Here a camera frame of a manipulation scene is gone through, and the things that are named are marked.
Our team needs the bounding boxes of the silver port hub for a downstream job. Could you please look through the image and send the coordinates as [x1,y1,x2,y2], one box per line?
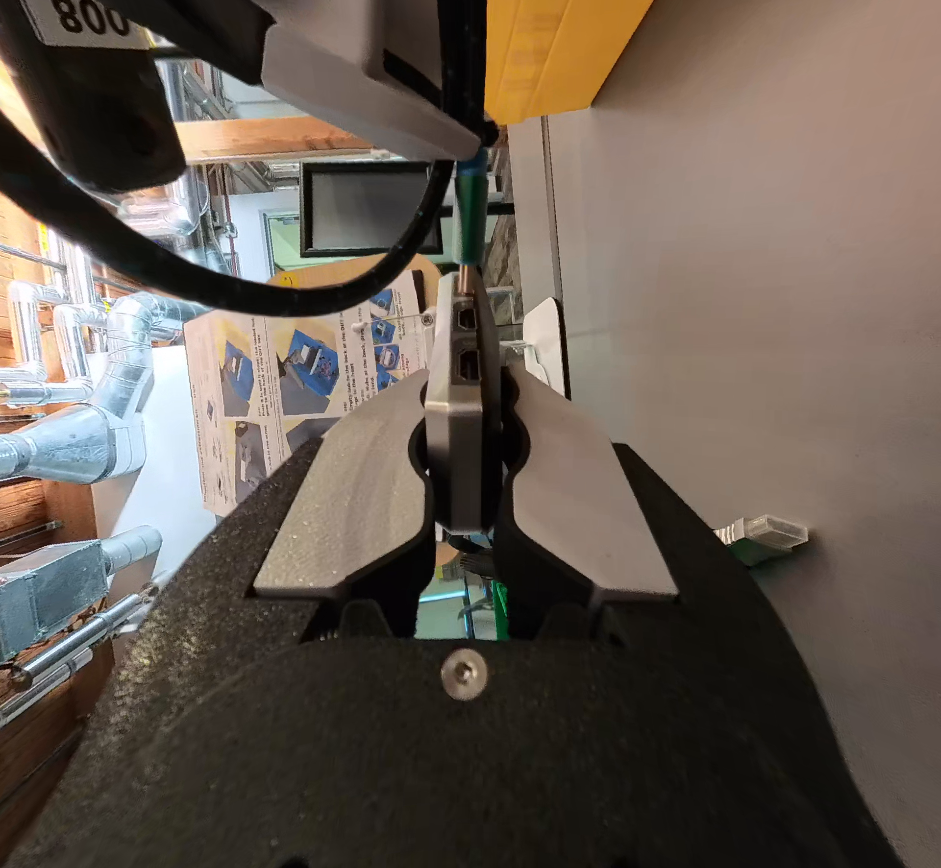
[422,272,510,535]

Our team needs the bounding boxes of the braided hdmi cable green plugs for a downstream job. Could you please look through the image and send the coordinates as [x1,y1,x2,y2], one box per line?
[0,0,496,319]

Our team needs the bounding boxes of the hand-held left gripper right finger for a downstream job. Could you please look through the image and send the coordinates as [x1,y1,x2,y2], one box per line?
[497,364,682,603]

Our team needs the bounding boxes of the green plastic bin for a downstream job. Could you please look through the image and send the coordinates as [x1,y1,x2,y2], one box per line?
[490,542,802,643]

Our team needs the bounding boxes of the silver ventilation duct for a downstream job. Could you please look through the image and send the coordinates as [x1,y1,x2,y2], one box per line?
[0,525,166,663]
[0,292,210,484]

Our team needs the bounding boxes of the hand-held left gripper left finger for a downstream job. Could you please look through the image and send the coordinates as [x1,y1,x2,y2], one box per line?
[253,376,439,599]

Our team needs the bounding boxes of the yellow plastic bin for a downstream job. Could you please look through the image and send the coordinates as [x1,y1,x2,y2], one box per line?
[481,0,701,128]

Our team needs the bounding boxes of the instruction sheet on stand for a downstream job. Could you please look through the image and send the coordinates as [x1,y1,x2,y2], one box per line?
[272,254,442,313]

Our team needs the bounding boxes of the printed instruction sheet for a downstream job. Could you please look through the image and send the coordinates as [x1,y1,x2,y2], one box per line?
[183,278,438,519]

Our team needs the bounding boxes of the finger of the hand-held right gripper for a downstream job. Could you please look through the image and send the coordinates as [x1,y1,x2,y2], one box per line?
[221,0,488,164]

